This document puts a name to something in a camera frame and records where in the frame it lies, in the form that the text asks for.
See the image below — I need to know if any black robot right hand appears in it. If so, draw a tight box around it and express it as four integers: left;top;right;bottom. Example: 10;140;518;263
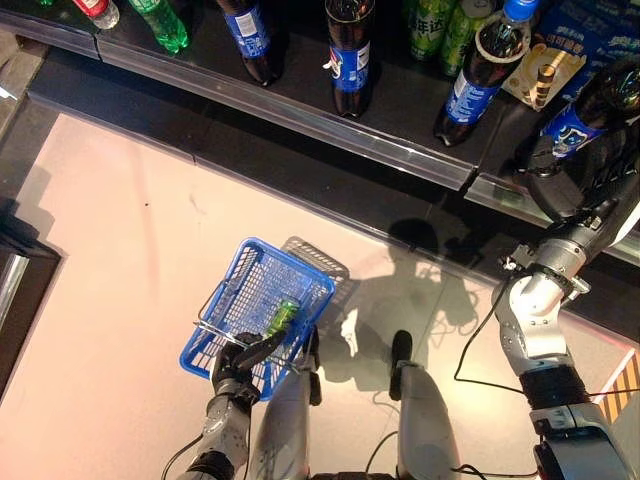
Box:
524;117;640;224

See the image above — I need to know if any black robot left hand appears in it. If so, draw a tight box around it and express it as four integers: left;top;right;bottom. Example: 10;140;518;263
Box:
210;329;290;407

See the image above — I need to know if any blue plastic shopping basket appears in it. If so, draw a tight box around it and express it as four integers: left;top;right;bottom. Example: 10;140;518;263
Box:
178;236;337;404

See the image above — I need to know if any pepsi cola bottle blue label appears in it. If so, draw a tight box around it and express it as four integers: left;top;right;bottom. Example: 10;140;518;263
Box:
540;59;640;160
432;0;542;148
215;0;281;88
323;0;377;119

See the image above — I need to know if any silver robot left leg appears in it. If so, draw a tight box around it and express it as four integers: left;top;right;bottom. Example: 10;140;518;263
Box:
247;324;322;480

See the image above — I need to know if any silver robot leg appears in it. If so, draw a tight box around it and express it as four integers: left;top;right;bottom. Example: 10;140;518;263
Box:
247;324;322;480
388;329;461;480

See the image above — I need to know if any blue snack box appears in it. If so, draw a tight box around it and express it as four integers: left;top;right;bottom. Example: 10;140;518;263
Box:
502;0;609;110
594;27;640;71

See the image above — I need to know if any silver robot right leg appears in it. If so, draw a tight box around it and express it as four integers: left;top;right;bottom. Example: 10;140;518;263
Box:
388;329;461;480

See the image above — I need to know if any yellow black striped floor tape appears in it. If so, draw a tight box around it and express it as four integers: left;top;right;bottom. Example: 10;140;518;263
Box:
597;349;640;426

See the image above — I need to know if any black store shelf unit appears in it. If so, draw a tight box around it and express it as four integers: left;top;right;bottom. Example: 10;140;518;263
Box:
0;0;640;351

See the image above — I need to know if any dark glossy display cabinet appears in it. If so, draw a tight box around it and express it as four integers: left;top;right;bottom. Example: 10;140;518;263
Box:
0;197;64;399

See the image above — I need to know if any clear water bottle red label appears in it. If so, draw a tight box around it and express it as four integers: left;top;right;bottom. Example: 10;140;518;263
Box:
71;0;121;30

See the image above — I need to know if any clear plastic shelf price rail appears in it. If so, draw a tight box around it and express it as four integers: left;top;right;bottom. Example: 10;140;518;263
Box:
0;8;104;62
463;172;640;266
97;37;476;192

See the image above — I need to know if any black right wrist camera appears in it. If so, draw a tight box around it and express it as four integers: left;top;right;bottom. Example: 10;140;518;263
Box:
499;242;539;274

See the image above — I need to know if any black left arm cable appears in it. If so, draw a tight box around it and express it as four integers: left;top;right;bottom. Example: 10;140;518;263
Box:
162;433;204;480

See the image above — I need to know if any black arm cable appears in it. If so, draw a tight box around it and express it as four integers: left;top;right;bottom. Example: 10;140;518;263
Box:
452;294;640;401
162;433;204;480

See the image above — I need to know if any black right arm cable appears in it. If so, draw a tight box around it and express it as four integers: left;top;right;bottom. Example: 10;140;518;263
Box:
452;294;640;401

